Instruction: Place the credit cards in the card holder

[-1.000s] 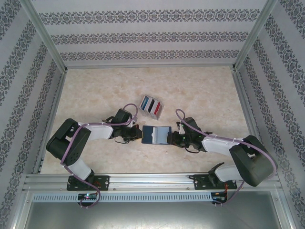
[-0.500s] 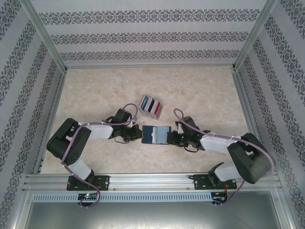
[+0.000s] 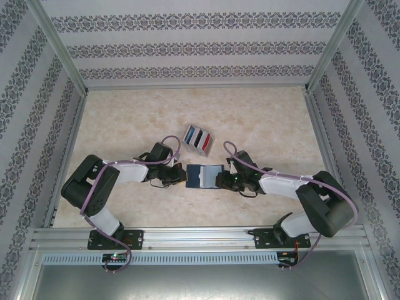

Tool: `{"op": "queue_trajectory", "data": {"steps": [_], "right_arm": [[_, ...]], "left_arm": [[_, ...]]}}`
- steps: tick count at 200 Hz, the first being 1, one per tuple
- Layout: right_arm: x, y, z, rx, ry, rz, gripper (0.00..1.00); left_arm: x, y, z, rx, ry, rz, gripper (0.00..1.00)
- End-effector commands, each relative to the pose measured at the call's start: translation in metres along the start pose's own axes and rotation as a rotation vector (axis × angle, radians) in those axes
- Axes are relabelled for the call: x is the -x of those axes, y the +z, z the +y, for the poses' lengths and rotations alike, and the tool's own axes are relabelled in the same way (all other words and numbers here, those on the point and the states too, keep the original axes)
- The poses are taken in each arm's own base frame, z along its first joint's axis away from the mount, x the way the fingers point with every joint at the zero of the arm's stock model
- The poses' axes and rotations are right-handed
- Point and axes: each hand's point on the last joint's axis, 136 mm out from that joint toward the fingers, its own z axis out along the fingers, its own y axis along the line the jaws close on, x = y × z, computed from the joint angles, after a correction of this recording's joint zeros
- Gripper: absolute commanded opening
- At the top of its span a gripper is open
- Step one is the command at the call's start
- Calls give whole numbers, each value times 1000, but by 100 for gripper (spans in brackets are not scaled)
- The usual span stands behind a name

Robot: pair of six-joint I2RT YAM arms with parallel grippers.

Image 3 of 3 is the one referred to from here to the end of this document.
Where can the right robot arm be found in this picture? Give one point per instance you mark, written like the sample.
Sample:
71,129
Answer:
315,200

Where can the small circuit board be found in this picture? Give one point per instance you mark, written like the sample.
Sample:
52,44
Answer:
114,257
287,257

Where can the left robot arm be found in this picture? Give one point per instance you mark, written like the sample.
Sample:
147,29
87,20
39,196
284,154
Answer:
100,200

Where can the blue credit card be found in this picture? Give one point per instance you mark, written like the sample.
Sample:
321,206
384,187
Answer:
189,136

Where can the grey sheet metal panel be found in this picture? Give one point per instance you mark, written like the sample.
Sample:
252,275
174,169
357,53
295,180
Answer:
200,282

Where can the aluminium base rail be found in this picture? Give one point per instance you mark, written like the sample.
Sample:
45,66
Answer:
200,237

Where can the red credit card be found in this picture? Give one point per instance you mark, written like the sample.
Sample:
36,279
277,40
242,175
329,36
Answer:
206,143

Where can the aluminium frame post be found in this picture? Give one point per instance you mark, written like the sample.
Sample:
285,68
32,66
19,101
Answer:
334,47
56,47

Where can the aluminium side rail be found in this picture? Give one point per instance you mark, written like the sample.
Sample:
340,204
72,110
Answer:
64,162
331,162

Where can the dark blue card holder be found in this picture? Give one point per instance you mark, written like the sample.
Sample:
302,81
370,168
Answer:
193,176

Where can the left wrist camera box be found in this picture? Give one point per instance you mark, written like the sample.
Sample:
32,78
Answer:
177,162

